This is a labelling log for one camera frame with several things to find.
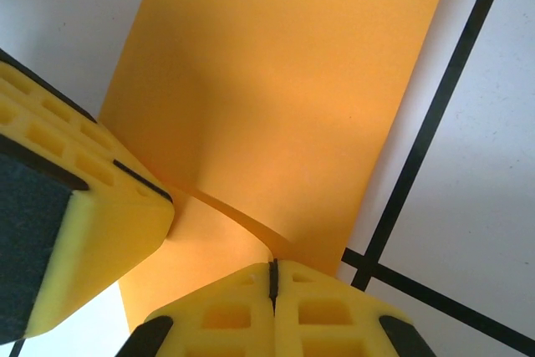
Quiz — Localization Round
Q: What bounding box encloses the orange paper sheet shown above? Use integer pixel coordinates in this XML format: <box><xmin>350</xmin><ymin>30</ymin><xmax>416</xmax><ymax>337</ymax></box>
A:
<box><xmin>99</xmin><ymin>0</ymin><xmax>456</xmax><ymax>320</ymax></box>

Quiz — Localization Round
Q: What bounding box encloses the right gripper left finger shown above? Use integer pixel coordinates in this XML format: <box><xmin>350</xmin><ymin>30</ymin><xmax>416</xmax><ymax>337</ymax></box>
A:
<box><xmin>119</xmin><ymin>263</ymin><xmax>275</xmax><ymax>357</ymax></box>

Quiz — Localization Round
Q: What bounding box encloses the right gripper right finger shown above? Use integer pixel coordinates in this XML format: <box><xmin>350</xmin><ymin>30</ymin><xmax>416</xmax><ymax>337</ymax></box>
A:
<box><xmin>272</xmin><ymin>259</ymin><xmax>434</xmax><ymax>357</ymax></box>

